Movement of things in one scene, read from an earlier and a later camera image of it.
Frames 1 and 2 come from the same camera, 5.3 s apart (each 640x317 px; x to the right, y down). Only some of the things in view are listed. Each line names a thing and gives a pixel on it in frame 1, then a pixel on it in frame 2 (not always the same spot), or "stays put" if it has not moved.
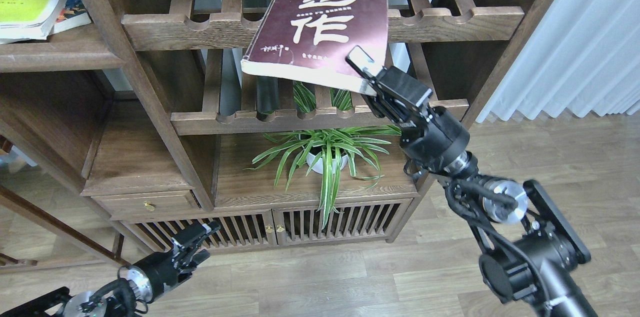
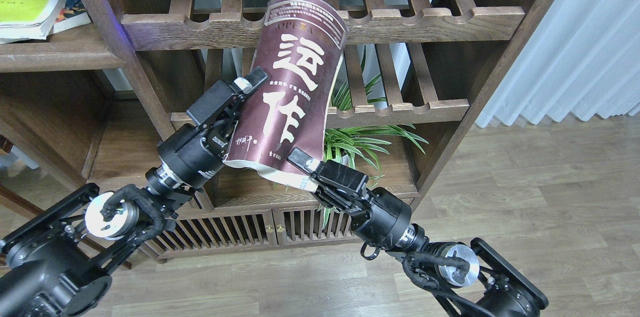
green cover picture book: x=72 y=13 stays put
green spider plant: x=335 y=145 stays put
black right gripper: x=430 y=138 -> x=381 y=219
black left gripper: x=149 y=277 -> x=189 y=154
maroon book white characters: x=315 y=20 -> x=301 y=42
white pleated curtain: x=585 y=53 stays put
